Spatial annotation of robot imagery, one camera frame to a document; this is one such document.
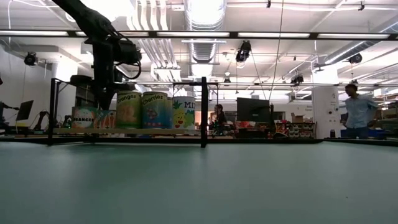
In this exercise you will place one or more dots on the green Oranges tin can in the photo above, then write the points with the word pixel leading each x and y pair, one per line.
pixel 129 112

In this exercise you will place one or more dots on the white mixed fruit tin can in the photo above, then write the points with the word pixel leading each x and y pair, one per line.
pixel 183 115

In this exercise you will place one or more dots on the teal Cherries tin can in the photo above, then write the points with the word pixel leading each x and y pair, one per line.
pixel 154 112

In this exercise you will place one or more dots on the green table mat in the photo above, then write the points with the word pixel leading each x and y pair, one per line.
pixel 199 186

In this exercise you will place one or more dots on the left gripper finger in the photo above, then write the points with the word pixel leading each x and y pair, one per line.
pixel 99 98
pixel 109 97

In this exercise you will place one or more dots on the short teal Oranges tin can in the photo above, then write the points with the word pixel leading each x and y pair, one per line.
pixel 83 118

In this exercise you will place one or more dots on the black ceiling spotlight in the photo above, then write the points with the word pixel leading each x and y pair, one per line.
pixel 355 58
pixel 31 59
pixel 244 51

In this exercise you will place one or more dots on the black metal shelf frame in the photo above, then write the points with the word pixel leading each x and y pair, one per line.
pixel 204 118

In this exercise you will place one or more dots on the small black monitor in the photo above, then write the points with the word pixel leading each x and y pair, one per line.
pixel 25 109

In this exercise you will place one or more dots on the carrot-print tin can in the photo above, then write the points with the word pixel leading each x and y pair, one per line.
pixel 105 119

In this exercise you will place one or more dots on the cardboard box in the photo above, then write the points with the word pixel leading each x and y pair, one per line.
pixel 298 118

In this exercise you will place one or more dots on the ribbed ceiling air duct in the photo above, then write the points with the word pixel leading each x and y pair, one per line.
pixel 203 18

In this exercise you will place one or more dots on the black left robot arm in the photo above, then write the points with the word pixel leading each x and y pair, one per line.
pixel 84 15

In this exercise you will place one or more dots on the small parts shelf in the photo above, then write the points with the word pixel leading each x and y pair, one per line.
pixel 295 130

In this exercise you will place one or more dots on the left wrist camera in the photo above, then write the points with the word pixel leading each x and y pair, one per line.
pixel 129 53

